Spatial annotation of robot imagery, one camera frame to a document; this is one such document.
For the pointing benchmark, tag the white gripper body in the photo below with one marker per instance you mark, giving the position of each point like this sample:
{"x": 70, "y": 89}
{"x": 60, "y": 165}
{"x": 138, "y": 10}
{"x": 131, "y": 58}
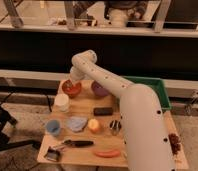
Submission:
{"x": 75, "y": 75}

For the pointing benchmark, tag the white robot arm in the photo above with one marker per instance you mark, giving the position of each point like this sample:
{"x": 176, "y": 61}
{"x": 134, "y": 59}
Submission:
{"x": 145, "y": 133}

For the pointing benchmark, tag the red bowl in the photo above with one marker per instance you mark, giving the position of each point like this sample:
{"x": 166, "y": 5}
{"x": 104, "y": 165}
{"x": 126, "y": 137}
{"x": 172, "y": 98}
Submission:
{"x": 70, "y": 89}

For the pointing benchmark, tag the purple bowl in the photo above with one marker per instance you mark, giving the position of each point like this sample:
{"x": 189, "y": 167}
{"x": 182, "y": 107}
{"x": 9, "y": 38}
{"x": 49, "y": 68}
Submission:
{"x": 98, "y": 90}

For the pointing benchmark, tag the white cup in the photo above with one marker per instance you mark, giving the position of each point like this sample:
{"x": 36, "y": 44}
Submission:
{"x": 62, "y": 102}

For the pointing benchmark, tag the black rectangular block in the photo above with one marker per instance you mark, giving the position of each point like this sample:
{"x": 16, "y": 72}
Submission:
{"x": 102, "y": 111}

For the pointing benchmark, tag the light blue cloth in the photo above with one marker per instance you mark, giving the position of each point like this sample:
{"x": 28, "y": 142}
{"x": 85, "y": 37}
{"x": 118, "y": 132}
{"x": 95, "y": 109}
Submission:
{"x": 76, "y": 124}

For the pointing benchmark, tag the yellow red apple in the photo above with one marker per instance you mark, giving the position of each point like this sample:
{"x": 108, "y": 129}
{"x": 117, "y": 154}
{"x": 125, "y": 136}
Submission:
{"x": 94, "y": 125}

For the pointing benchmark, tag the blue cup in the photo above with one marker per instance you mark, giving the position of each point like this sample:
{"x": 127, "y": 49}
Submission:
{"x": 53, "y": 127}

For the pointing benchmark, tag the green plastic bin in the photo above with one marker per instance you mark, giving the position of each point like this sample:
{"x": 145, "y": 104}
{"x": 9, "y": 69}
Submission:
{"x": 158, "y": 86}

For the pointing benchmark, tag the metal square clip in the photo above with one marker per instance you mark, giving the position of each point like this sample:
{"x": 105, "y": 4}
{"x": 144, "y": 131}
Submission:
{"x": 52, "y": 155}

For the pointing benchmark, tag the orange carrot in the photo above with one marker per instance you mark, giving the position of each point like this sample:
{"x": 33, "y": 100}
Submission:
{"x": 107, "y": 154}

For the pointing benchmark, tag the brown crumbly pile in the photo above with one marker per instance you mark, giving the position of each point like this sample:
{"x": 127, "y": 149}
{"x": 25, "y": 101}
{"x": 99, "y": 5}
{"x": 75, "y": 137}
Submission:
{"x": 175, "y": 143}

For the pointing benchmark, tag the black handled tool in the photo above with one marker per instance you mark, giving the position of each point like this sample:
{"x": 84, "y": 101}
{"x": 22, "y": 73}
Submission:
{"x": 74, "y": 143}

